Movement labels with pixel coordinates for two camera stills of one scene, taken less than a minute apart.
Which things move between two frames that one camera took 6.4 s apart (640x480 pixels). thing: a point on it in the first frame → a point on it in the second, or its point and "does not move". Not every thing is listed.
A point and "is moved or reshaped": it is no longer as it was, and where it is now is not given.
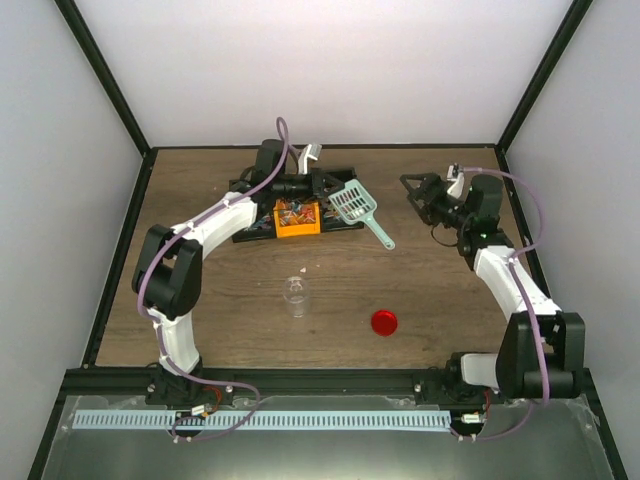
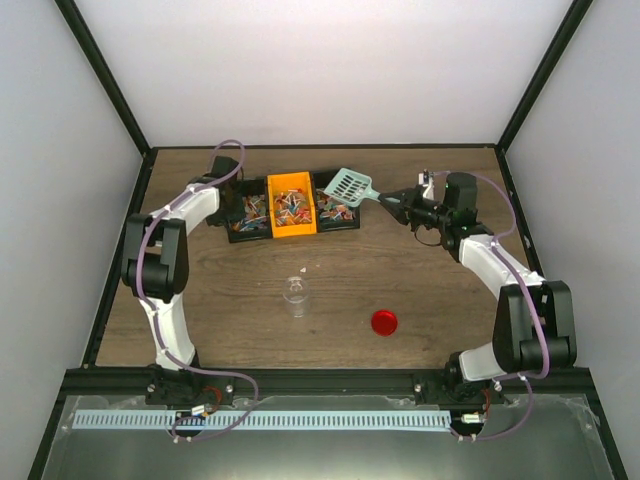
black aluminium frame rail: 138,382 does not move
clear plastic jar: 296,293 does not move
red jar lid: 384,323 does not move
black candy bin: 263,226 does not move
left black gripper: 315,183 → 239,211
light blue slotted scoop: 355,204 is moved or reshaped
